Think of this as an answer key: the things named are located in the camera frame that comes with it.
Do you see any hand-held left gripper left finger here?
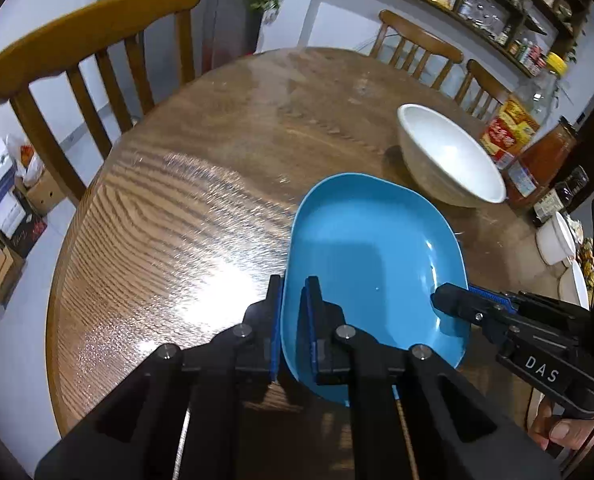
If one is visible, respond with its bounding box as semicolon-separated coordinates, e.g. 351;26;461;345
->
34;274;285;480

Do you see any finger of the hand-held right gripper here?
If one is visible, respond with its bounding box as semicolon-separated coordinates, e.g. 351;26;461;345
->
431;282;516;346
468;284;524;312

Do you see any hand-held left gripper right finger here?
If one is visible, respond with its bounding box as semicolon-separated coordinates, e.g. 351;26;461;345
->
299;275;562;480

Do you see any small deep white bowl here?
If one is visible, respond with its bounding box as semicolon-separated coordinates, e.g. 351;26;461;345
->
536;211;576;266

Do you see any blue plate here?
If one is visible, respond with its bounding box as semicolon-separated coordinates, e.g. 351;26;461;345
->
279;172;470;407

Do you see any large white bowl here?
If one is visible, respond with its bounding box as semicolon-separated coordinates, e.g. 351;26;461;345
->
396;103;508;209

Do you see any person's right hand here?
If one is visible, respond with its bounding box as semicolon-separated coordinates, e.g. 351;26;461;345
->
527;401;594;462

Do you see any small dark sauce bottle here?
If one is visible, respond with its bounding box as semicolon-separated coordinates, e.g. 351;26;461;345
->
531;166;590;227

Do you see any red sauce bottle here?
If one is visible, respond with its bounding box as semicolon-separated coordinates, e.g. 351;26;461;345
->
504;116;579;209

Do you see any clear bottle with yellow cap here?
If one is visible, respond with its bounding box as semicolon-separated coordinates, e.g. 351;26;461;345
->
478;51;569;171

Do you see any wooden chair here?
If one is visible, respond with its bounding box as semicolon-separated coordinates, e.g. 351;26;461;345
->
454;59;512;121
369;10;464;92
0;0;204;206

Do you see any row of spice jars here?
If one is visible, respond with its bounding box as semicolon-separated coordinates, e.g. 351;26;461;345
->
497;25;548;77

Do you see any dark gift box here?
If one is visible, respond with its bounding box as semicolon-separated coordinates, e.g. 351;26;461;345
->
0;215;48;259

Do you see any cardboard box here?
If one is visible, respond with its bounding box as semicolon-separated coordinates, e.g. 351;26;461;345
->
0;247;28;307
14;170;68;216

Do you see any grey refrigerator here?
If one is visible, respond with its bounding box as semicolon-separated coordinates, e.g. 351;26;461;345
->
97;0;258;76

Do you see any wooden wall shelf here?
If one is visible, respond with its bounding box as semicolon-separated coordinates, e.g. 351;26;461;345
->
329;0;592;78

